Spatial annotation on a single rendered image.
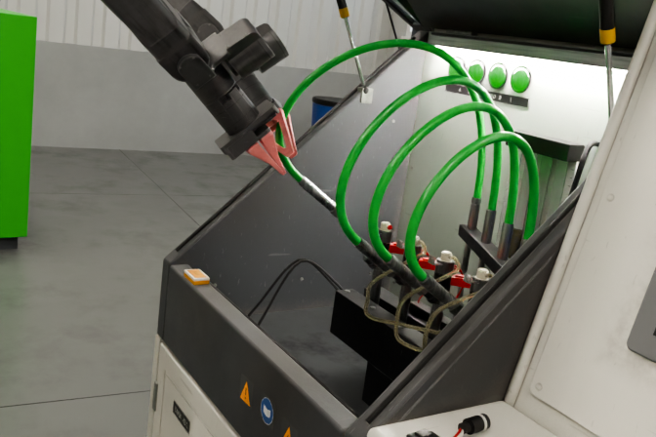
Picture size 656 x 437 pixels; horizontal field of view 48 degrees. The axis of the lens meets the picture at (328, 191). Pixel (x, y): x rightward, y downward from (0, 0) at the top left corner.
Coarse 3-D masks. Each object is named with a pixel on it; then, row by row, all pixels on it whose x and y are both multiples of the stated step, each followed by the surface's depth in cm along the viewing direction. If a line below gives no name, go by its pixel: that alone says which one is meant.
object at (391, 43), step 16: (368, 48) 125; (384, 48) 126; (416, 48) 127; (432, 48) 127; (336, 64) 125; (304, 80) 125; (288, 112) 126; (480, 112) 131; (480, 128) 131; (288, 160) 128; (480, 160) 133; (480, 176) 133; (480, 192) 134
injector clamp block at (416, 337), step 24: (336, 312) 129; (360, 312) 123; (384, 312) 122; (408, 312) 123; (336, 336) 129; (360, 336) 123; (384, 336) 117; (408, 336) 113; (384, 360) 117; (408, 360) 112; (384, 384) 117
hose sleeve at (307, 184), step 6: (306, 180) 129; (306, 186) 129; (312, 186) 129; (312, 192) 129; (318, 192) 129; (318, 198) 130; (324, 198) 130; (324, 204) 130; (330, 204) 130; (330, 210) 131
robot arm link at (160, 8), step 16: (112, 0) 87; (128, 0) 88; (144, 0) 89; (160, 0) 91; (128, 16) 89; (144, 16) 90; (160, 16) 91; (176, 16) 94; (144, 32) 92; (160, 32) 93; (176, 32) 93; (192, 32) 99; (160, 48) 94; (176, 48) 95; (192, 48) 96; (160, 64) 96; (176, 64) 97; (208, 64) 100
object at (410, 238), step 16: (480, 144) 98; (528, 144) 103; (464, 160) 98; (528, 160) 104; (528, 176) 106; (432, 192) 96; (416, 208) 96; (528, 208) 108; (416, 224) 96; (528, 224) 108; (416, 272) 98; (432, 288) 100
